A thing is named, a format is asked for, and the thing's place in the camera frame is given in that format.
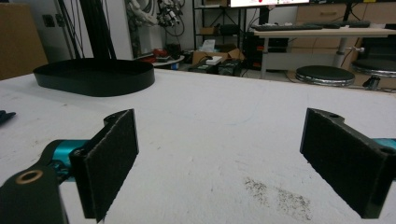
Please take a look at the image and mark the black metal shelf rack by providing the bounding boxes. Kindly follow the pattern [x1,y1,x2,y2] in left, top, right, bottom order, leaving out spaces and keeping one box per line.
[191,0,247,51]

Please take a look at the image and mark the black stand poles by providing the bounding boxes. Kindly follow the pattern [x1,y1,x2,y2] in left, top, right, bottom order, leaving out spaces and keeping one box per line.
[56,0,118,61]

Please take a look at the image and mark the black round stool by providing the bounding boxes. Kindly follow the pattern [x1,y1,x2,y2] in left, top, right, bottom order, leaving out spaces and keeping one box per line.
[294,64,356,88]
[350,58,396,91]

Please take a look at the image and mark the black oval tray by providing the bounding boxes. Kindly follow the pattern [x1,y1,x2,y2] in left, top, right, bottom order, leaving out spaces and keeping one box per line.
[33,57,156,98]

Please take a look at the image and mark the light wooden desk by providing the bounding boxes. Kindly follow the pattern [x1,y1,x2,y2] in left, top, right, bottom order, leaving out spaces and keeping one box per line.
[253,27,396,80]

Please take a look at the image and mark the monitor screen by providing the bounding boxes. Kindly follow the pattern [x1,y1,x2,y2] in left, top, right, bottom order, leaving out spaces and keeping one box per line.
[229,0,311,8]

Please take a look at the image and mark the wooden drawer cabinet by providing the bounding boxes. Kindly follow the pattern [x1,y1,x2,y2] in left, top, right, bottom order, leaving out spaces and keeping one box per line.
[294,2,396,30]

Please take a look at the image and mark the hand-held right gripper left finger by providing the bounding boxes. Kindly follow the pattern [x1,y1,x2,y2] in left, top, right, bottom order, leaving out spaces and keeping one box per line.
[68,108,140,223]

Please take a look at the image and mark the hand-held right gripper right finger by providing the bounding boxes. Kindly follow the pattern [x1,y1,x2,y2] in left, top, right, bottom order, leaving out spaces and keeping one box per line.
[300,107,396,219]

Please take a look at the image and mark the brown cardboard panel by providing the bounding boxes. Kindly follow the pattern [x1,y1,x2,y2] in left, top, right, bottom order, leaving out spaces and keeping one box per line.
[0,2,50,81]

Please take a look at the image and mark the brown cardboard box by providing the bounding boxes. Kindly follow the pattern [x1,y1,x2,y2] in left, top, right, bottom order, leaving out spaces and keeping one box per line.
[191,47,246,66]

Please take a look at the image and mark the black keyboard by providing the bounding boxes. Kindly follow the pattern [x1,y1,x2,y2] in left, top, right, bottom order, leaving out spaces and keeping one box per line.
[250,23,325,33]

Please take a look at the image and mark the round white side table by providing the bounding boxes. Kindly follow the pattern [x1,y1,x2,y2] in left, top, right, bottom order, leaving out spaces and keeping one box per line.
[150,54,186,70]

